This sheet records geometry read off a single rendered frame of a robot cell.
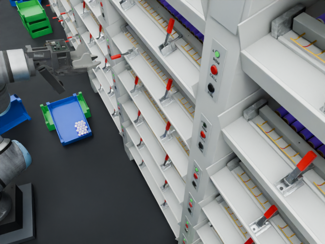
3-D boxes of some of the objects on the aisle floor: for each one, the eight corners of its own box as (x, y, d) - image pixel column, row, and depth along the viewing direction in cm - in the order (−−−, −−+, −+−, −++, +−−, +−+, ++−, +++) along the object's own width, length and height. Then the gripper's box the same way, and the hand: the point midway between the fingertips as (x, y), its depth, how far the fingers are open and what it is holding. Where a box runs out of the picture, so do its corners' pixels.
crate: (-15, 137, 191) (-30, 117, 176) (26, 113, 205) (15, 93, 190) (-9, 144, 188) (-25, 124, 172) (31, 119, 202) (21, 99, 187)
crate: (49, 131, 194) (46, 124, 188) (43, 112, 206) (39, 104, 200) (91, 116, 203) (89, 109, 197) (83, 99, 215) (81, 91, 209)
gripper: (28, 59, 75) (105, 50, 85) (22, 39, 82) (94, 33, 91) (33, 84, 81) (104, 74, 91) (26, 64, 88) (94, 56, 97)
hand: (95, 61), depth 92 cm, fingers open, 3 cm apart
